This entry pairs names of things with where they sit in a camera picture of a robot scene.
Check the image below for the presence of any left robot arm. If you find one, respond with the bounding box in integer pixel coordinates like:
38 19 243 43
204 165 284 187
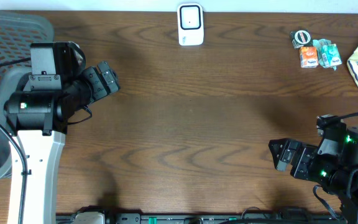
4 42 121 223

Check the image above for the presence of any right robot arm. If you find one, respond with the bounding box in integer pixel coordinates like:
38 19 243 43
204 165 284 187
268 123 358 223

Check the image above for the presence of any teal small snack packet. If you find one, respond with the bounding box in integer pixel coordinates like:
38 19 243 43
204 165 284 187
319 44 342 70

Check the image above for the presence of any white barcode scanner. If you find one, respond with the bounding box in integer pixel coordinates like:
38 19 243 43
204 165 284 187
177 3 204 46

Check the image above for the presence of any teal long snack packet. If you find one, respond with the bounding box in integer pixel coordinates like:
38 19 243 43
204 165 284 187
312 39 332 68

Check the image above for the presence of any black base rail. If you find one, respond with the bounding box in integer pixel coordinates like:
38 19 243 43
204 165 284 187
55 207 346 224

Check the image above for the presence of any black plastic mesh basket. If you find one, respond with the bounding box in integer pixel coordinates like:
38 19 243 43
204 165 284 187
0 11 54 179

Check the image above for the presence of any orange small snack box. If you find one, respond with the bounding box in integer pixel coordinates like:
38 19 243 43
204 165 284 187
299 47 319 68

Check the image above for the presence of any dark green round-label box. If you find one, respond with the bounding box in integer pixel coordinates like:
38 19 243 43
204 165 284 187
290 29 313 49

